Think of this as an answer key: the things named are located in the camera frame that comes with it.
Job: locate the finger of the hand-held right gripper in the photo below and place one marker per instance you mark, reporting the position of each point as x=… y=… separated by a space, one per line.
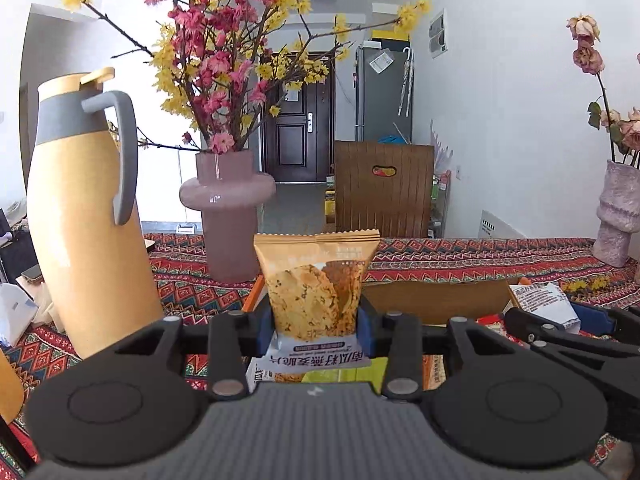
x=530 y=325
x=595 y=317

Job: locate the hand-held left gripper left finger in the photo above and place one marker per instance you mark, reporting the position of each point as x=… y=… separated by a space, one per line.
x=264 y=332

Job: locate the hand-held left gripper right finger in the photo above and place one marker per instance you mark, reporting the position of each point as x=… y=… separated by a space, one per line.
x=366 y=332

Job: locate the white cookie snack packet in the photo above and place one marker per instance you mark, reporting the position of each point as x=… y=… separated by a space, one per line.
x=542 y=300

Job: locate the orange cookie snack packet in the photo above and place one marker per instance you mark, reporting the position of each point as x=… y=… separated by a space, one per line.
x=310 y=290

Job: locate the fallen yellow blossom sprig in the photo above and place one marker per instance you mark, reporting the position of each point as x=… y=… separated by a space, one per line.
x=585 y=284

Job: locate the red wrapped candies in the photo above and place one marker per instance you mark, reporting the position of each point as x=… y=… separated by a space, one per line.
x=491 y=321

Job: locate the pink glass vase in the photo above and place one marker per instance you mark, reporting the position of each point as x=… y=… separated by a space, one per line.
x=230 y=240

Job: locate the textured lilac vase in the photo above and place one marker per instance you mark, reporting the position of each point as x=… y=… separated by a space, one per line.
x=615 y=220

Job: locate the white floor heater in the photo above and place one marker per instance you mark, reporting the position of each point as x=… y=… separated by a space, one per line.
x=500 y=225

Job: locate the colourful patterned tablecloth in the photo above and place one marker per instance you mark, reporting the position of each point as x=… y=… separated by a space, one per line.
x=450 y=255

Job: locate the brown wooden chair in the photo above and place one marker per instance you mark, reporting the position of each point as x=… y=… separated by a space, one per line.
x=380 y=200

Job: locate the dark wooden door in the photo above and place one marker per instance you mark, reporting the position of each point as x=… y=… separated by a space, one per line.
x=295 y=140

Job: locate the grey refrigerator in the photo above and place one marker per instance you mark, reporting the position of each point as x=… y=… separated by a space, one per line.
x=380 y=105

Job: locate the white and blue plastic bag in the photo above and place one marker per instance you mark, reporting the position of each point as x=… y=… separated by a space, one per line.
x=15 y=310

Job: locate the white folded umbrella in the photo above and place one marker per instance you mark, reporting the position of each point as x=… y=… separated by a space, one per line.
x=406 y=80

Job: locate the yellow ceramic mug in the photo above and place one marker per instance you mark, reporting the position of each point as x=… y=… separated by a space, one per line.
x=7 y=385

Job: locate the dried pink roses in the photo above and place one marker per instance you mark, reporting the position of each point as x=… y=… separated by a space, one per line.
x=587 y=55

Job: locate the pink and yellow blossom branches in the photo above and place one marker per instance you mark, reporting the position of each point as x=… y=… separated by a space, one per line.
x=220 y=60

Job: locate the yellow box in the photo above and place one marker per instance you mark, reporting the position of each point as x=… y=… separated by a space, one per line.
x=390 y=36

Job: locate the white wall panel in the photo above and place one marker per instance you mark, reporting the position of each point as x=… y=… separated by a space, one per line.
x=438 y=32

